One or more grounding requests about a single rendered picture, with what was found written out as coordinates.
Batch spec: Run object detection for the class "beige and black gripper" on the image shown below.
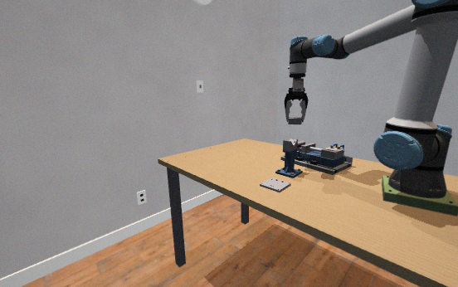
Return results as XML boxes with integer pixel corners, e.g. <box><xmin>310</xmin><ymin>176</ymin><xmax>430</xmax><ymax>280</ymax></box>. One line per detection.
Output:
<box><xmin>285</xmin><ymin>73</ymin><xmax>308</xmax><ymax>123</ymax></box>

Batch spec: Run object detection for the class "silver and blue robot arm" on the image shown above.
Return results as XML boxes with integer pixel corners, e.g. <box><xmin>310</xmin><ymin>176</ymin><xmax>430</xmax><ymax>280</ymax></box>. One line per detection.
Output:
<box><xmin>288</xmin><ymin>0</ymin><xmax>458</xmax><ymax>198</ymax></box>

